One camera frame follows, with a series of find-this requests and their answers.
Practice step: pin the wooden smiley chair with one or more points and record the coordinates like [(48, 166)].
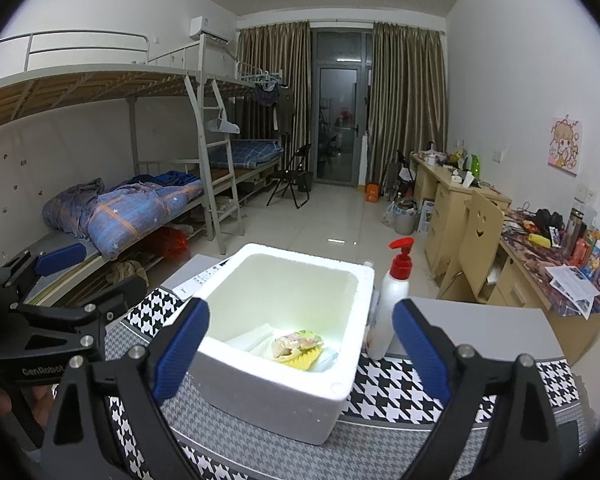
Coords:
[(473, 272)]

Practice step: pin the white remote control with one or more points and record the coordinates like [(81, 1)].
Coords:
[(202, 277)]

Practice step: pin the white papers on desk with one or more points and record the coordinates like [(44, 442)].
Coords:
[(575, 286)]

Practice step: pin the metal bunk bed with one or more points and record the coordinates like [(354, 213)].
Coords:
[(69, 124)]

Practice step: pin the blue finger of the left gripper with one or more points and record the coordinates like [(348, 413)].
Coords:
[(60, 259), (120, 298)]

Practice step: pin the wooden desk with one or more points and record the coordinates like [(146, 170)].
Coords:
[(523, 282)]

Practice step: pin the white air conditioner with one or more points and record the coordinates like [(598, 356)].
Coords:
[(201, 25)]

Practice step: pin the right brown curtain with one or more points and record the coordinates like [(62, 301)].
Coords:
[(408, 95)]

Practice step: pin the white styrofoam box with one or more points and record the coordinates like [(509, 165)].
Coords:
[(290, 291)]

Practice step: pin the person left hand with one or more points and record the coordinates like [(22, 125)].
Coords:
[(38, 401)]

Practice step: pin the brown curtain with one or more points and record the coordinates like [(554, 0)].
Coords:
[(278, 111), (408, 95)]

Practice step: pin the green tissue pack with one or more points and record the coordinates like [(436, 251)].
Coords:
[(293, 343)]

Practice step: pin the glass balcony door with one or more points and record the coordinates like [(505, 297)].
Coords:
[(341, 65)]

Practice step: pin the blue plaid quilt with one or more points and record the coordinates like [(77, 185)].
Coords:
[(114, 220)]

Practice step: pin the black folding chair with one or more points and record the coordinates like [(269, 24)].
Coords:
[(294, 178)]

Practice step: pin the houndstooth table cloth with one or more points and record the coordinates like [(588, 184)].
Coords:
[(383, 424)]

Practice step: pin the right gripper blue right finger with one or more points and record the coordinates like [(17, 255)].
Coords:
[(429, 349)]

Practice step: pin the blue face mask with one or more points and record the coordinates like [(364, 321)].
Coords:
[(325, 361)]

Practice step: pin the yellow foam fruit net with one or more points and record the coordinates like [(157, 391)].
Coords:
[(302, 360)]

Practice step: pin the anime wall poster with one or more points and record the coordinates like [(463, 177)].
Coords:
[(564, 150)]

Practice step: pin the left brown curtain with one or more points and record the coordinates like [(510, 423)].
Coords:
[(278, 111)]

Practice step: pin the white pump bottle red top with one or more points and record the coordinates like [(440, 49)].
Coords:
[(394, 288)]

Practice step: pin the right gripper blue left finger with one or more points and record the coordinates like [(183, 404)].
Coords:
[(174, 347)]

